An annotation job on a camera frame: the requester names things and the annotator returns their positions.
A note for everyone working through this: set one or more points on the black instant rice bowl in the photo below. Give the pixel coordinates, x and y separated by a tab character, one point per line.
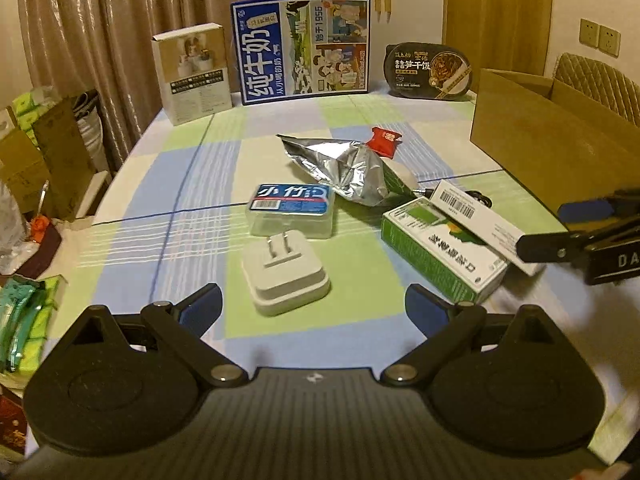
425	72

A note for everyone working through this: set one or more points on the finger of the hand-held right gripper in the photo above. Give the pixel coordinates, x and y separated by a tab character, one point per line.
585	211
545	247

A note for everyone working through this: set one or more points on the white power adapter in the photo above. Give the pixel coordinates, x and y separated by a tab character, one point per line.
285	285

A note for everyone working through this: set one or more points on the clear box with blue label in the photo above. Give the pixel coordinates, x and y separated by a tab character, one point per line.
290	220

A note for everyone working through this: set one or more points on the white woven bag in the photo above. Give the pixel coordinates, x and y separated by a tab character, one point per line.
92	130

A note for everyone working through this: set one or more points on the dark red box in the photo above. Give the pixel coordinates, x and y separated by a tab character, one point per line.
10	425

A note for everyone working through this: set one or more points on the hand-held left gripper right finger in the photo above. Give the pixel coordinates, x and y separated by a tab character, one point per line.
425	305

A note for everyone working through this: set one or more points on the white box with plant print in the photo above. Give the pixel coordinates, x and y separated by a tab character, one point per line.
192	85

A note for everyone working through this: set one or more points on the large brown cardboard box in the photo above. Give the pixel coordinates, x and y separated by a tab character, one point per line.
525	150

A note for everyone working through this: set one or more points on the small brown cardboard box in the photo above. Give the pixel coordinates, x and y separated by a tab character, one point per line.
65	155

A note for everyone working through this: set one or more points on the crumpled silver foil bag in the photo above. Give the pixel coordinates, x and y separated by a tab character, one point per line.
10	230

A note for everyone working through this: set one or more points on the red snack packet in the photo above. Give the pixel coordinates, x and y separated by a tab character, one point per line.
385	141

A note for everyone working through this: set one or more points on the long white barcode box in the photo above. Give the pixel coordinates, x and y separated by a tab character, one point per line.
475	215

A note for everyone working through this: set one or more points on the checked cloth covered desktop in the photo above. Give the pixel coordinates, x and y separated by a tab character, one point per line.
200	170

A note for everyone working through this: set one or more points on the green and white box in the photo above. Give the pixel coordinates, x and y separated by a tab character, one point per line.
430	255

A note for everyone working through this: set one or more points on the lime green pack teal clips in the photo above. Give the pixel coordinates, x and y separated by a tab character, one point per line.
30	330

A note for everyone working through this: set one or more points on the quilted chair back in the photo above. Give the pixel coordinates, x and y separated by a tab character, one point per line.
595	77

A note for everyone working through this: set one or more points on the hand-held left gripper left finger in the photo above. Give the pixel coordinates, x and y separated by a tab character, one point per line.
200	305

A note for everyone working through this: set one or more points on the green tissue pack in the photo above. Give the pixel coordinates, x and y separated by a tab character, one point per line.
35	105

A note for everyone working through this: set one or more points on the beige curtain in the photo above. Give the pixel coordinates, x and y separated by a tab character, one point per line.
125	20

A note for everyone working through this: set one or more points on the blue milk carton box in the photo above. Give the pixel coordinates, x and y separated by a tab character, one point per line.
260	60

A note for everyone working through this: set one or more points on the wall socket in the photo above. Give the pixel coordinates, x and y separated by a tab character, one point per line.
610	40
590	32

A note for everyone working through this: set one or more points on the wooden door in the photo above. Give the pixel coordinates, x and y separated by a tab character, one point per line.
495	10

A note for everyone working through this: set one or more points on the silver foil bag green print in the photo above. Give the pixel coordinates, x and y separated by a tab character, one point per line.
340	170

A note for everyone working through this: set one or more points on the small orange item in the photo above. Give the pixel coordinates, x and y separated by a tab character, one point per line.
40	225

